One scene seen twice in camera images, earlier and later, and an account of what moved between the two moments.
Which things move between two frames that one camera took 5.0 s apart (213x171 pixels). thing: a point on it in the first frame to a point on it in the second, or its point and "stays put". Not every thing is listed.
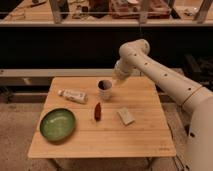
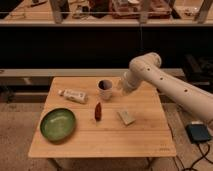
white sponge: x=126 y=116 stays put
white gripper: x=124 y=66 to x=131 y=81
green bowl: x=57 y=124 stays put
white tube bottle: x=74 y=96 stays put
